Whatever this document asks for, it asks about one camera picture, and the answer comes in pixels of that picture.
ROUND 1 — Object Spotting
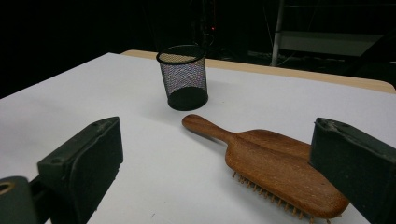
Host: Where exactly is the black mesh pen holder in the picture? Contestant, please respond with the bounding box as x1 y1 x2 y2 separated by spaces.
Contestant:
156 44 209 112

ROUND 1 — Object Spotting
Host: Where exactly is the brown wooden hairbrush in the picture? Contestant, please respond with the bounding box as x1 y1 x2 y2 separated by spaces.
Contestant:
181 113 350 224

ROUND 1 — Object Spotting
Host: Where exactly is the white table sheet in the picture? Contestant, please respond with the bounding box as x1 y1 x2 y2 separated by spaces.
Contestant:
0 51 396 224

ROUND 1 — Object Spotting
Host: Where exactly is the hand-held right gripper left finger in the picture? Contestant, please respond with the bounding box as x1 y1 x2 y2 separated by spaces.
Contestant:
36 116 124 224

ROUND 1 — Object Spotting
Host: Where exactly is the white metal desk frame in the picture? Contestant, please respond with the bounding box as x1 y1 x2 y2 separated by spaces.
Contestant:
270 0 386 67

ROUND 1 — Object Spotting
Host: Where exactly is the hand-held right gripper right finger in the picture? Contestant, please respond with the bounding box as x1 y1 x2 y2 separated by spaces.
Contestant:
309 117 396 224

